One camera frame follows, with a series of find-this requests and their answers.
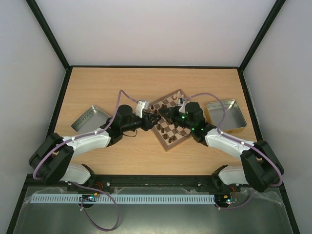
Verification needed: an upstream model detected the wooden chess board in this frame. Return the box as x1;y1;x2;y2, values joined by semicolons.
147;89;191;152

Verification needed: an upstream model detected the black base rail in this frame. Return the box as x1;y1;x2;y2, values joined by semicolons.
95;175;218;193

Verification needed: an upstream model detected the silver tin lid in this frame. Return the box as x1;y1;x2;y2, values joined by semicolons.
71;105;111;134

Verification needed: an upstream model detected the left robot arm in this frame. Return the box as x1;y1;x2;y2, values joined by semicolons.
29;105;161;185

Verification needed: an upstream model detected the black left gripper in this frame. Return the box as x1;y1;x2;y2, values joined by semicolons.
122;111;161;133

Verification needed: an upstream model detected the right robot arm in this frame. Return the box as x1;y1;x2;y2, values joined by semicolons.
159;102;284;192

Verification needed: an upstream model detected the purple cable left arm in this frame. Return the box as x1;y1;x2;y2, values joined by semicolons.
33;89;141;231

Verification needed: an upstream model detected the light blue cable duct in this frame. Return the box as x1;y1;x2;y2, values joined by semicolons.
30;194;215;204

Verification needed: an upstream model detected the white chess piece row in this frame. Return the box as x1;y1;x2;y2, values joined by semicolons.
173;91;184;103

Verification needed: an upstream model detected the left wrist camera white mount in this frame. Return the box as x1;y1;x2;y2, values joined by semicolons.
135;100;150;118

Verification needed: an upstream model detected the gold tin box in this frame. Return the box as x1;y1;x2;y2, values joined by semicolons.
204;99;247;134

